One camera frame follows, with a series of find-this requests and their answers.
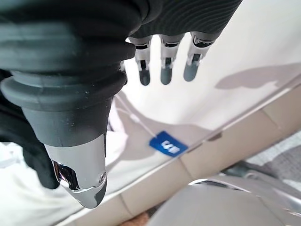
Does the beige bed frame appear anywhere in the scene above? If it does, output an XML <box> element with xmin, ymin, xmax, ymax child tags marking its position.
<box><xmin>56</xmin><ymin>82</ymin><xmax>301</xmax><ymax>226</ymax></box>

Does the white bed sheet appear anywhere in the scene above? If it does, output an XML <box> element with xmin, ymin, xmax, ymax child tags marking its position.
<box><xmin>103</xmin><ymin>0</ymin><xmax>301</xmax><ymax>170</ymax></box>

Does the grey patterned rug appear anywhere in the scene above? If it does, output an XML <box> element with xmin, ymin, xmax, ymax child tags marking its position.
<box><xmin>244</xmin><ymin>131</ymin><xmax>301</xmax><ymax>181</ymax></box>

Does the blue paper tag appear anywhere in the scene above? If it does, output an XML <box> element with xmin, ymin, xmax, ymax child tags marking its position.
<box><xmin>149</xmin><ymin>130</ymin><xmax>189</xmax><ymax>158</ymax></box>

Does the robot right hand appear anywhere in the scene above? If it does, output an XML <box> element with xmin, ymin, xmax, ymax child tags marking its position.
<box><xmin>0</xmin><ymin>0</ymin><xmax>243</xmax><ymax>210</ymax></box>

